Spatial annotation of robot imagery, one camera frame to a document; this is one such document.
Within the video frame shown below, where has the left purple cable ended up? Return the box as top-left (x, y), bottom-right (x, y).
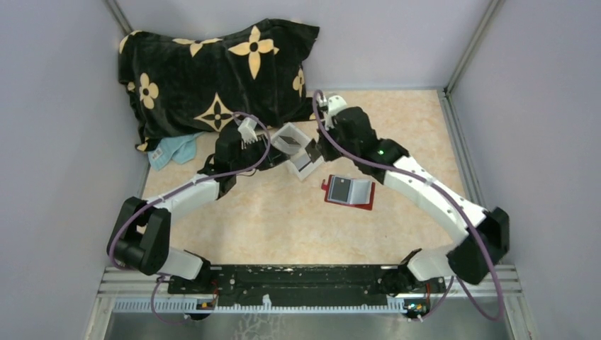
top-left (108, 110), bottom-right (272, 326)

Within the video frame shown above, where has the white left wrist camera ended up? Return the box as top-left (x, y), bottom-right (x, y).
top-left (237, 118), bottom-right (258, 144)

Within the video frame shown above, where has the grey single card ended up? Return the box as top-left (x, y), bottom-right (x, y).
top-left (294, 160), bottom-right (313, 172)

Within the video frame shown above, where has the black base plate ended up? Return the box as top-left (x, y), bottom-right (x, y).
top-left (167, 264), bottom-right (446, 307)

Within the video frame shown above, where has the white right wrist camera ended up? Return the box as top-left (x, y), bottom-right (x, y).
top-left (318, 94), bottom-right (348, 130)

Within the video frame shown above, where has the black floral pillow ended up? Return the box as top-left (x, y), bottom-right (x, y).
top-left (118, 18), bottom-right (320, 153)

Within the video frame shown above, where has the aluminium front rail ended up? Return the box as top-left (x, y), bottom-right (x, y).
top-left (98, 265), bottom-right (522, 315)

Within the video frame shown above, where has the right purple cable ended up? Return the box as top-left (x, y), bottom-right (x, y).
top-left (311, 89), bottom-right (506, 323)

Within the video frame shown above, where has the purple cable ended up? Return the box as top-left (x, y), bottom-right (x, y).
top-left (108, 110), bottom-right (272, 326)
top-left (311, 89), bottom-right (506, 323)

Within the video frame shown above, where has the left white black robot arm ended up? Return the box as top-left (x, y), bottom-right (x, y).
top-left (106, 129), bottom-right (290, 293)

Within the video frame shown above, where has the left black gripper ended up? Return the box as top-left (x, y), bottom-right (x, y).
top-left (232, 133), bottom-right (290, 174)

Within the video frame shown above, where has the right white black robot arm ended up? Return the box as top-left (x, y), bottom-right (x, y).
top-left (316, 106), bottom-right (510, 292)

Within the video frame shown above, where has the white plastic card box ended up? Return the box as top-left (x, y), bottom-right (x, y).
top-left (271, 123), bottom-right (325, 181)

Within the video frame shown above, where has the grey card stack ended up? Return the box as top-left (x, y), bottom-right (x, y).
top-left (276, 135), bottom-right (301, 153)

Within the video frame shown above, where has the light blue cloth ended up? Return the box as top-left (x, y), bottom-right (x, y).
top-left (147, 132), bottom-right (203, 171)

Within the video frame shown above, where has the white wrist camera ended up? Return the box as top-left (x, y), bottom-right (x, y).
top-left (237, 118), bottom-right (258, 144)
top-left (318, 94), bottom-right (348, 130)

